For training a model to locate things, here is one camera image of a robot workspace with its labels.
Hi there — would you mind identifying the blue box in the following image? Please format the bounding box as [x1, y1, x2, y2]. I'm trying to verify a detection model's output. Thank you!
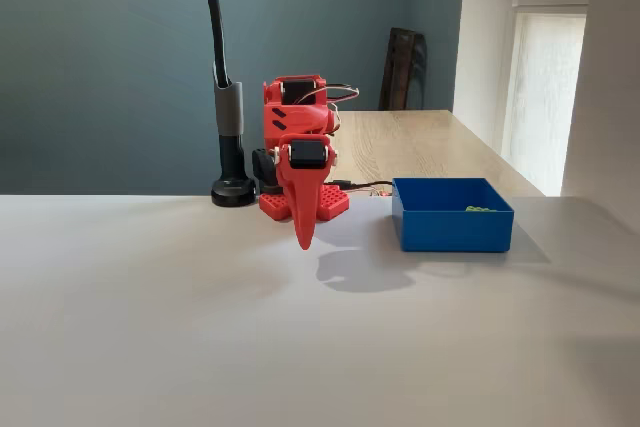
[391, 176, 515, 253]

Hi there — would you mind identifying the black table clamp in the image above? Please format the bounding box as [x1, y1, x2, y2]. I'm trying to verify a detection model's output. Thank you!
[251, 147, 279, 193]

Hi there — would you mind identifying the black gooseneck stand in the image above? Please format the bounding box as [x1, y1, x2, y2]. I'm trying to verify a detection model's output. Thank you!
[198, 0, 259, 207]

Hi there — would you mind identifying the dark wooden board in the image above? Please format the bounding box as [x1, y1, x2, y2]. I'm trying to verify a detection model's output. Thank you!
[378, 26, 429, 112]

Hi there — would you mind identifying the light wooden table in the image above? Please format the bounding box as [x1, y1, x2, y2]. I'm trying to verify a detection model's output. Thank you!
[329, 109, 546, 198]

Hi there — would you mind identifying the white window blind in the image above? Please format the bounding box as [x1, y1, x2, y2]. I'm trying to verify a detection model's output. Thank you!
[499, 0, 590, 198]

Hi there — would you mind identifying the arm servo wire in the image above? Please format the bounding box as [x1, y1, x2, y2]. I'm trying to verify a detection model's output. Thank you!
[327, 102, 344, 136]

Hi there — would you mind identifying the black red wrist servo wire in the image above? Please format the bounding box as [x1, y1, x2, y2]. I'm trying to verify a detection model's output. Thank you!
[299, 82, 361, 108]

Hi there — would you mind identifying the black usb cable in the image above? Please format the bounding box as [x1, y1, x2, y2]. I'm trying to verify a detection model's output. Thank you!
[332, 178, 396, 193]

